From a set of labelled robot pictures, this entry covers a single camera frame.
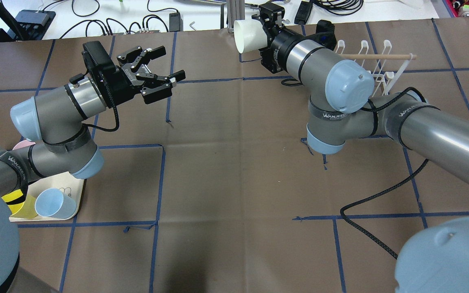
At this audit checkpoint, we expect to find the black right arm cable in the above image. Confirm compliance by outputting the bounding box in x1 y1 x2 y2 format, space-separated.
340 159 430 260

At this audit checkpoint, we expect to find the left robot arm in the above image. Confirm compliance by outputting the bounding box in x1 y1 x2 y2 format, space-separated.
0 41 186 293

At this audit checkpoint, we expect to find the light blue cup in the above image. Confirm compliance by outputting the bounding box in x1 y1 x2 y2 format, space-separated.
35 188 77 219

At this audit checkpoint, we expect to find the white cup tray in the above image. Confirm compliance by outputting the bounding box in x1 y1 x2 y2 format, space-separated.
2 172 85 221

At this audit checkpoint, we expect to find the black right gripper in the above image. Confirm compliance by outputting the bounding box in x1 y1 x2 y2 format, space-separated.
252 2 300 74

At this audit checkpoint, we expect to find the white wire cup rack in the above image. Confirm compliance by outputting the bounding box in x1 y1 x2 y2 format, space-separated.
333 39 418 96

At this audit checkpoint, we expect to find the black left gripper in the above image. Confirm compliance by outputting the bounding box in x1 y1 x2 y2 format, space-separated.
82 41 186 108

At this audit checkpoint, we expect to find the pink cup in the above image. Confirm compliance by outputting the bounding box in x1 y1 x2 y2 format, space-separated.
13 140 35 150

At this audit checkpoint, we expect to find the black power adapter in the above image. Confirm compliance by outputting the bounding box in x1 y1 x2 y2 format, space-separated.
294 0 313 25

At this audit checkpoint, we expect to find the yellow cup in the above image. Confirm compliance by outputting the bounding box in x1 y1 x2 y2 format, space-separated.
2 190 38 219

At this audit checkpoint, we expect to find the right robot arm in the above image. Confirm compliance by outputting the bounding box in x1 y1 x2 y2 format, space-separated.
234 2 469 293

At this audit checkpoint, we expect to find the white ikea cup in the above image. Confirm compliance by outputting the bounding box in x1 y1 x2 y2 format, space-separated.
233 19 268 54

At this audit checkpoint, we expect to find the aluminium frame post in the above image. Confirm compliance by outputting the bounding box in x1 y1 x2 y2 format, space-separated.
226 0 245 33

